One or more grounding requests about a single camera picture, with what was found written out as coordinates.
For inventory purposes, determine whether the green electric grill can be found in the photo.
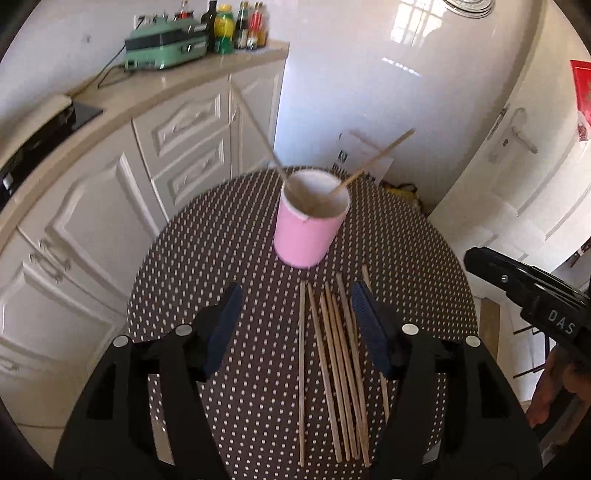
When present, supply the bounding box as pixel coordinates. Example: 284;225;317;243
124;19;208;72

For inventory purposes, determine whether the dark sauce bottle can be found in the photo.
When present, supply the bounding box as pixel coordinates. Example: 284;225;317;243
233;1;251;51

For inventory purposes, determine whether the yellow plastic bag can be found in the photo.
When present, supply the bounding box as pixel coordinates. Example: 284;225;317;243
385;182;419;204

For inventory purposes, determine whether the white door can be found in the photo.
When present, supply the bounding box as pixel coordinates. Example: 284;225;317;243
427;28;591;278

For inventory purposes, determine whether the metal door handle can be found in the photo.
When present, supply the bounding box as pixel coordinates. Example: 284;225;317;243
489;107;540;163

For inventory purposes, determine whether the cream cabinet drawer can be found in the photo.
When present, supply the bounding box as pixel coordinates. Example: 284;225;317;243
133;90;232;160
150;134;233;210

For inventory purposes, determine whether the round metal wall plate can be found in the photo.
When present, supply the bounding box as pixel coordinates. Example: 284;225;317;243
441;0;496;19

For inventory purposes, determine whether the yellow green plastic bottle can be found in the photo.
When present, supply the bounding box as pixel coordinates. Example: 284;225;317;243
213;4;234;55

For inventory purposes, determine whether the dark green oil bottle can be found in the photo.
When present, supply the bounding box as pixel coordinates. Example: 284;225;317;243
201;0;219;51

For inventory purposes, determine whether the black stove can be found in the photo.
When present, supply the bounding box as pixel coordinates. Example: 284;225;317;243
0;99;105;199

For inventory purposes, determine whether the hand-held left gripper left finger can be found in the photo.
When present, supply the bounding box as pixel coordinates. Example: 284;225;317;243
53;281;245;480

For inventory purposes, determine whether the beige stone countertop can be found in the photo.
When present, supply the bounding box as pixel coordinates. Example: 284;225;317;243
0;41;291;241

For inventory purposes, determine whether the white printed cardboard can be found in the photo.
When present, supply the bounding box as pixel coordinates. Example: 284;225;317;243
332;129;395;183

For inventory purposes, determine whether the red label sauce bottle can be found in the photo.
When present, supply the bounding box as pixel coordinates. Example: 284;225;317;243
249;2;270;49

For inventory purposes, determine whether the person's right hand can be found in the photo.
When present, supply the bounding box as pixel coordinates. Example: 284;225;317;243
529;356;579;428

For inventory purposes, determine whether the light wooden chopstick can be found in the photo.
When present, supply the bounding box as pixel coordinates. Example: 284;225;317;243
231;83;315;213
307;128;416;217

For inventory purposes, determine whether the bunch of wooden chopsticks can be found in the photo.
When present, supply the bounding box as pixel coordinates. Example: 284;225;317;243
298;264;391;468

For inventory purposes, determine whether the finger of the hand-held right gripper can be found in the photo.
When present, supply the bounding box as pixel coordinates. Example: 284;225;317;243
464;247;539;317

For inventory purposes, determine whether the black power cable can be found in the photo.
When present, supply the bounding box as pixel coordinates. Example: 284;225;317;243
96;58;127;89

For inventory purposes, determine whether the red paper decoration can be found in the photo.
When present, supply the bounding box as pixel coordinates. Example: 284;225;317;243
570;59;591;141

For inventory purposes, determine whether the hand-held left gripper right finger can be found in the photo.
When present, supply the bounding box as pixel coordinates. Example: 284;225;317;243
350;279;543;480

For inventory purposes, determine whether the cream kitchen cabinet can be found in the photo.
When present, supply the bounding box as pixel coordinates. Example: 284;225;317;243
0;60;287;416

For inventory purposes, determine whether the pink paper cup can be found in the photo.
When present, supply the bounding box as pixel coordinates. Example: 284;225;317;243
273;169;352;270

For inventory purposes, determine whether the brown polka dot tablecloth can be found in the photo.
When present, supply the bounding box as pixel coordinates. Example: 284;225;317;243
126;166;478;480

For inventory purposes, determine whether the beige stove cover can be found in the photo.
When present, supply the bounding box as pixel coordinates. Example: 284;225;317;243
34;93;75;121

